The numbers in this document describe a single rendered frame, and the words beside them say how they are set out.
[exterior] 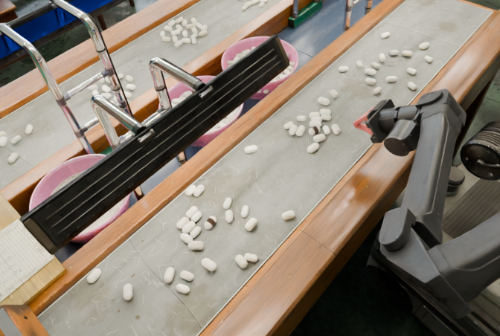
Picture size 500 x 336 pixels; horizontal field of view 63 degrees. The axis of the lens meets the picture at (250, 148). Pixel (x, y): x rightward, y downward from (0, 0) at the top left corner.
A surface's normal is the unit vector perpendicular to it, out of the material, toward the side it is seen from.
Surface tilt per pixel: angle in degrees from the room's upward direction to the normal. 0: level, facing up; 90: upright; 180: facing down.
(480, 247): 43
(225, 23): 0
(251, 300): 0
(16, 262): 0
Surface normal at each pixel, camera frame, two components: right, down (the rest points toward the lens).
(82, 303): -0.06, -0.65
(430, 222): 0.60, -0.33
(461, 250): -0.57, -0.76
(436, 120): -0.71, -0.58
